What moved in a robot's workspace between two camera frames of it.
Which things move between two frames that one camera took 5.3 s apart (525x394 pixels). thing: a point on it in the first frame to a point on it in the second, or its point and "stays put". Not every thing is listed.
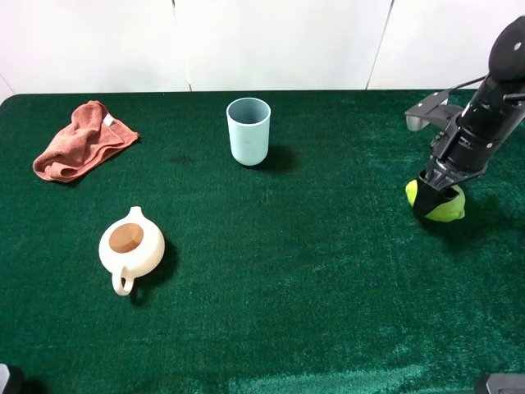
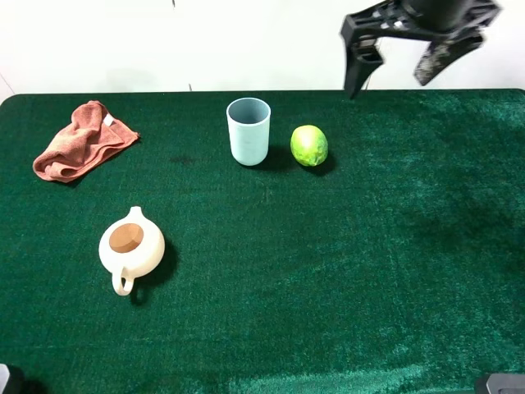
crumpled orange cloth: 93,135 stays put
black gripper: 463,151 to 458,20
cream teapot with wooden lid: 130,246 stays put
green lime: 449,211 to 309,144
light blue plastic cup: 248,120 stays put
